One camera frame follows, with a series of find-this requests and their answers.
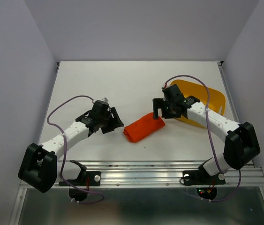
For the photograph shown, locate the aluminium rail frame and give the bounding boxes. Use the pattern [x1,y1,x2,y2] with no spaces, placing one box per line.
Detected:
[10,61,264,225]

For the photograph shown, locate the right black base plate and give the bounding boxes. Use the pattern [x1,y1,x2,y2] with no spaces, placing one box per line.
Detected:
[180,170,226,186]

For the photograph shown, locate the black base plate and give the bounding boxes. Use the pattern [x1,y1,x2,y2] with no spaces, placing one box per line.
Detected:
[67,171,101,187]
[180,170,226,186]

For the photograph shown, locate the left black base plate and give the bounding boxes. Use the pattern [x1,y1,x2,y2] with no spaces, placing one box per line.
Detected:
[67,171,101,187]

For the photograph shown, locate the purple cable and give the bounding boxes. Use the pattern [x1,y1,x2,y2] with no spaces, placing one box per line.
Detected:
[163,75,242,203]
[47,95,105,204]

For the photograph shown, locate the orange t shirt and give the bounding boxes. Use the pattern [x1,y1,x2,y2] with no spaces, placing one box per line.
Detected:
[123,112,165,143]

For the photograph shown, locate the yellow plastic basket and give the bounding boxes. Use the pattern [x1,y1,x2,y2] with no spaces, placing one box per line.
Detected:
[170,79,226,128]

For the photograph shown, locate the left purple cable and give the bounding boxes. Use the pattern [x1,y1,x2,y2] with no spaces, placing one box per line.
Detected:
[47,95,105,204]

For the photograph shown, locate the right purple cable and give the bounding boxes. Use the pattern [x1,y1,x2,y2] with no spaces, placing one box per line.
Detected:
[163,75,242,203]

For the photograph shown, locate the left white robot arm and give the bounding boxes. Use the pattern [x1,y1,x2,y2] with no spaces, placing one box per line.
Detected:
[18,100,124,193]

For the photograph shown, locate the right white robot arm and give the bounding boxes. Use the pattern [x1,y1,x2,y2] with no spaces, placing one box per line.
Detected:
[152,84,261,184]

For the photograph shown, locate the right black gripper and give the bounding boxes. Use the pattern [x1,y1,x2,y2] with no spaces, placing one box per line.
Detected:
[152,97,181,120]

